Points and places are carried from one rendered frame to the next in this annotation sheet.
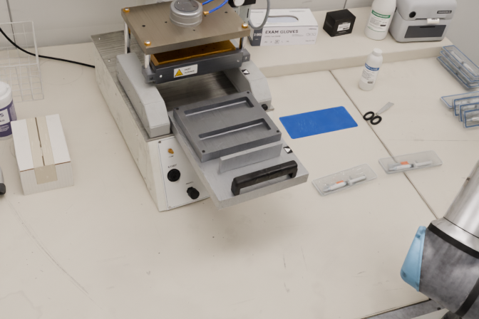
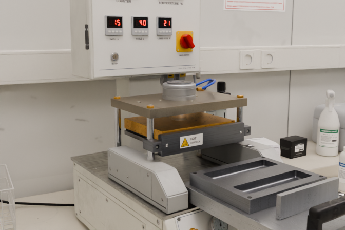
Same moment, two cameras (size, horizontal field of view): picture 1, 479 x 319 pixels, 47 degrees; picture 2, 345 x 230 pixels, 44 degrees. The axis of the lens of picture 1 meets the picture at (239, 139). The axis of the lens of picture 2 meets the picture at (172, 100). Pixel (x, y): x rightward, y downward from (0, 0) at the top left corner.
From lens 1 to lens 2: 64 cm
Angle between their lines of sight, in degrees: 34
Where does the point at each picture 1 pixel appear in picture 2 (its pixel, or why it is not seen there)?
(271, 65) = not seen: hidden behind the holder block
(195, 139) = (232, 190)
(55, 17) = (27, 166)
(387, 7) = (333, 122)
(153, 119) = (169, 187)
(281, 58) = not seen: hidden behind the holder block
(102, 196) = not seen: outside the picture
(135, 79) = (136, 158)
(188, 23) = (185, 95)
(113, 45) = (96, 159)
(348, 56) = (315, 167)
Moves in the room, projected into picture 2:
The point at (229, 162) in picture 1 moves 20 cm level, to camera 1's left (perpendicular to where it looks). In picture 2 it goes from (289, 202) to (164, 203)
